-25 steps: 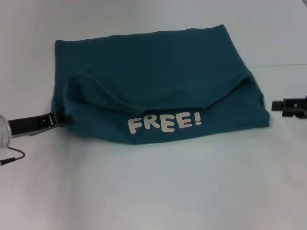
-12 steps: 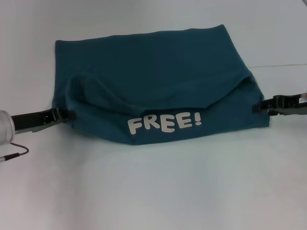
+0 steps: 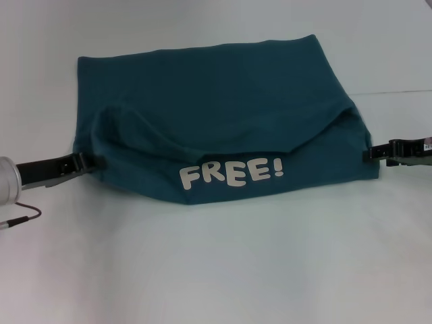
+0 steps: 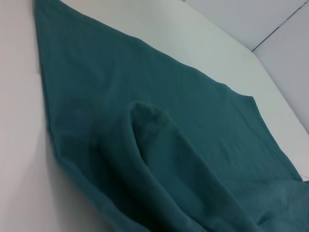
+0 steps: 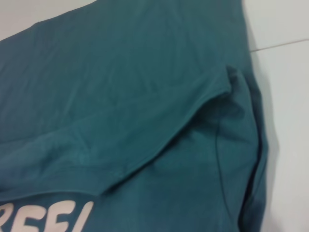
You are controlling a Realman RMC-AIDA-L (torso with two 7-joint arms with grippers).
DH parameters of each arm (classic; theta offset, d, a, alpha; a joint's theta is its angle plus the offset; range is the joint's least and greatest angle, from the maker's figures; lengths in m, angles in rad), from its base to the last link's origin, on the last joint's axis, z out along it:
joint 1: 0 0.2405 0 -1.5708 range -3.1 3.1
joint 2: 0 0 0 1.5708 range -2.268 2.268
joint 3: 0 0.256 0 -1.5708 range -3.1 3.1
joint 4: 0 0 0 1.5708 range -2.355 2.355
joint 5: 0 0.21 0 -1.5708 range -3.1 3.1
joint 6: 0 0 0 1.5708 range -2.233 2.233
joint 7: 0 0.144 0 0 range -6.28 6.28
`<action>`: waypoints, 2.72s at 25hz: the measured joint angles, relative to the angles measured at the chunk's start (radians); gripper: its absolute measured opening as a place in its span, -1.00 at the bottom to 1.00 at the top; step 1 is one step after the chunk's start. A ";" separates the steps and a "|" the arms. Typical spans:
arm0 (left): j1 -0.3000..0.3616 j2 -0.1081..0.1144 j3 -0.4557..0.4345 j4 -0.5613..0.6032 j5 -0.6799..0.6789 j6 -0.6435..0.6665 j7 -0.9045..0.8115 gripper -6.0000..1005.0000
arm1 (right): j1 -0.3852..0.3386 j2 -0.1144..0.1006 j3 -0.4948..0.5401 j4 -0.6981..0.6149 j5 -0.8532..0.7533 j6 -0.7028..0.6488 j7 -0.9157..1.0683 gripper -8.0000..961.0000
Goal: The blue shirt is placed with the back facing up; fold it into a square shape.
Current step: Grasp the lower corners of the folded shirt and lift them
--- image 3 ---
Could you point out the teal blue t-shirt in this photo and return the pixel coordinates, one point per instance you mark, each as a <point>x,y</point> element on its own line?
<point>219,101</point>

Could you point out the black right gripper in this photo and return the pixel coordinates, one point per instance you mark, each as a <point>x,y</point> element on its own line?
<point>410,152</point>

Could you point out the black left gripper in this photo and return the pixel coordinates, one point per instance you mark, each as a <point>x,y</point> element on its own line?
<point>44,172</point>

